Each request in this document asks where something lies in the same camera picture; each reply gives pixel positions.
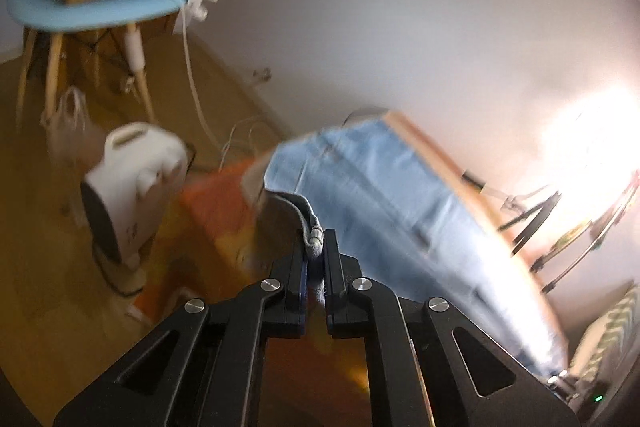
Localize blue denim pants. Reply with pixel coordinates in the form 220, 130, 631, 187
241, 117, 568, 379

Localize white fan heater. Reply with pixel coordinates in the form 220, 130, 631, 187
80, 121, 189, 270

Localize large grey tripod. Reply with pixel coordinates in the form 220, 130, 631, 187
529, 171, 640, 295

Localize white green patterned blanket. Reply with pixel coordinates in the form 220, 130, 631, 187
568, 284, 639, 384

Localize white plastic bag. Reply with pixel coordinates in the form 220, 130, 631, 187
41, 87, 106, 172

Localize light blue chair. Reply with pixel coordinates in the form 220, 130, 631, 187
6, 0, 186, 124

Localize ring light on small tripod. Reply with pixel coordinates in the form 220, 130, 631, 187
461, 170, 561, 256

